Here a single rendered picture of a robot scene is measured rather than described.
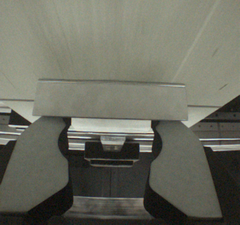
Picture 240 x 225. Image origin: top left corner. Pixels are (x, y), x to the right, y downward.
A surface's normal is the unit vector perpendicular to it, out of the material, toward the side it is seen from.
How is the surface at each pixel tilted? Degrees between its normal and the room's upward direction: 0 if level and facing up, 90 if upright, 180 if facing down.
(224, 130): 90
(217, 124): 90
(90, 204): 90
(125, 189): 90
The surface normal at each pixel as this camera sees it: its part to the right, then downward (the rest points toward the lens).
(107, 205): 0.04, -0.34
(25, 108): -0.02, 0.94
